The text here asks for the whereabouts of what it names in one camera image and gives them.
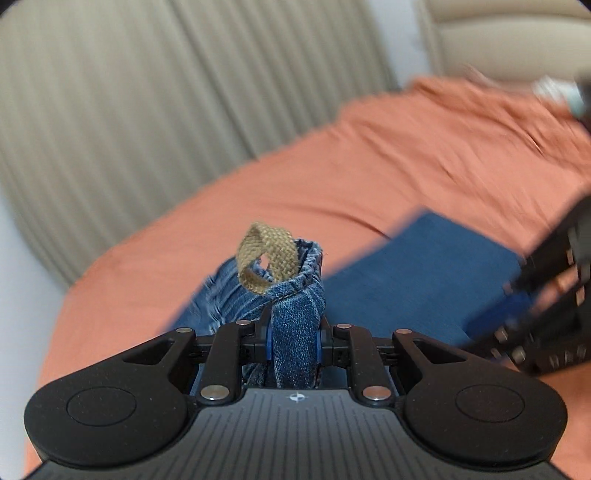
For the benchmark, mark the beige pleated curtain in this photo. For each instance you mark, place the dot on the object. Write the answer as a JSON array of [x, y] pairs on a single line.
[[161, 92]]

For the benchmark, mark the orange blanket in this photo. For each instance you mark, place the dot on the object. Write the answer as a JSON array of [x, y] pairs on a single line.
[[498, 124]]

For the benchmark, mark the beige padded headboard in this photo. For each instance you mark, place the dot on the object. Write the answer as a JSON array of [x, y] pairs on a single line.
[[503, 32]]

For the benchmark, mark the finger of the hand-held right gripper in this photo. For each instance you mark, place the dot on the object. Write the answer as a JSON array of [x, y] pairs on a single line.
[[501, 316]]

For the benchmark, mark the tan webbing belt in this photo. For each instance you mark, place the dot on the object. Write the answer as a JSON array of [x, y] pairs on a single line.
[[281, 256]]

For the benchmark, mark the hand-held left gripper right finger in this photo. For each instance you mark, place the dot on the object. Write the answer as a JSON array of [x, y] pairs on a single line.
[[323, 346]]

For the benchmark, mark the blue denim pants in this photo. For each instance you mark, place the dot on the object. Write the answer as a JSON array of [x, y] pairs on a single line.
[[415, 272]]

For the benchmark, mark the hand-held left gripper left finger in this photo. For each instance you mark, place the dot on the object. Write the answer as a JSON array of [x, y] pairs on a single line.
[[265, 344]]

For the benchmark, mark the orange bed sheet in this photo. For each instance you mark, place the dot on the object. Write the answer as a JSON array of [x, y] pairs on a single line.
[[300, 184]]

